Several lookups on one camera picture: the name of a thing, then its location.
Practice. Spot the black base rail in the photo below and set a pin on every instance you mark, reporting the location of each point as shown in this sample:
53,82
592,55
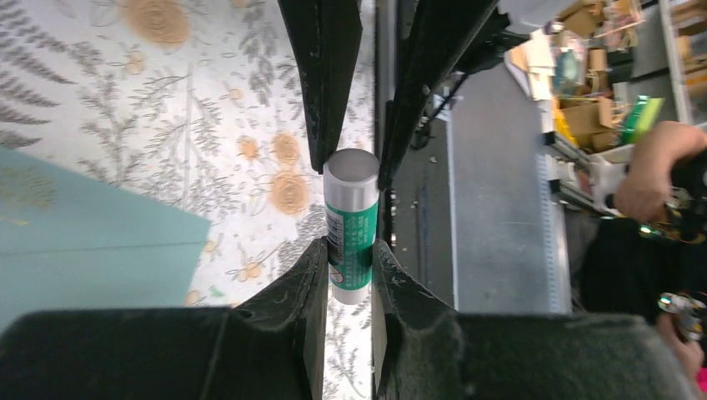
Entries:
414,215

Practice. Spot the operator forearm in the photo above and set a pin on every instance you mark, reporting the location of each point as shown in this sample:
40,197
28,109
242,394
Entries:
647,185

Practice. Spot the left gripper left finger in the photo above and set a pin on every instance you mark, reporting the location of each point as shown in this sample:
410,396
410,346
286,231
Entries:
270,347

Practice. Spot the cardboard box pile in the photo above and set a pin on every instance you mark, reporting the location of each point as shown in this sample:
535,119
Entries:
574,67

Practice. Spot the floral table mat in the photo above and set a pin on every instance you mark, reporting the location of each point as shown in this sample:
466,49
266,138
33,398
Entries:
196,105

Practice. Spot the green white glue stick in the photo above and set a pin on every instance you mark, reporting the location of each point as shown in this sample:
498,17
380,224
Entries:
351,198

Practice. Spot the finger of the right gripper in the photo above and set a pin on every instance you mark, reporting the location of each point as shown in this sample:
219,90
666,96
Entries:
325,36
441,31

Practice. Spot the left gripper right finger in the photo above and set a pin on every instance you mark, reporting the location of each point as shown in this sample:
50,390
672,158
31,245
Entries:
424,349

